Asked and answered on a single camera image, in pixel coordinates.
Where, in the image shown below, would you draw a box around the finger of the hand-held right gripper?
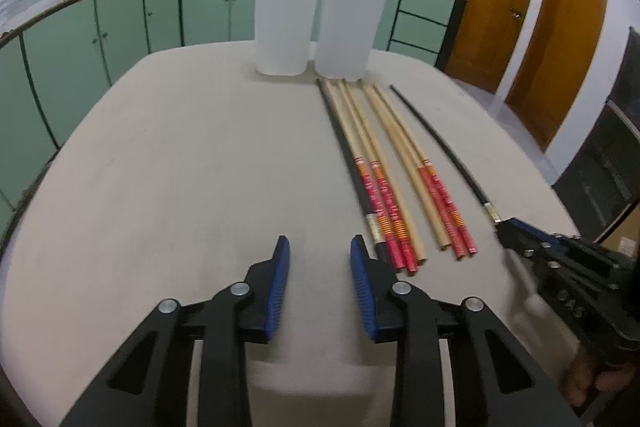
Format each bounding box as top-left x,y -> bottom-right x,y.
495,223 -> 576,288
507,218 -> 616,268

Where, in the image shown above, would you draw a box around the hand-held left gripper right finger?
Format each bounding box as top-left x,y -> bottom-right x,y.
350,234 -> 581,427

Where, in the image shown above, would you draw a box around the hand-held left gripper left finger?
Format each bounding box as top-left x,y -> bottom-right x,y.
60,235 -> 291,427

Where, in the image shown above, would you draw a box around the black chopstick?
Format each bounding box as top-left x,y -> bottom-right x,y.
316,78 -> 393,265
389,84 -> 500,224

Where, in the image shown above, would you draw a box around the white plastic utensil container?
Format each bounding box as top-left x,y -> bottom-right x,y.
314,0 -> 390,81
255,0 -> 317,76

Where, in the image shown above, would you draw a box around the person's right hand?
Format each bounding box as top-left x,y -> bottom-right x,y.
562,342 -> 640,408

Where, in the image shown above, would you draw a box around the cardboard box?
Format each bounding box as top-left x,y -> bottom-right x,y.
592,202 -> 640,258

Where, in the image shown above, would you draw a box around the black glass cabinet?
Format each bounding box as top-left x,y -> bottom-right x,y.
552,27 -> 640,248

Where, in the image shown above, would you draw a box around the green kitchen base cabinets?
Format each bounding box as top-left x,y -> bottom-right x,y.
0,0 -> 468,258

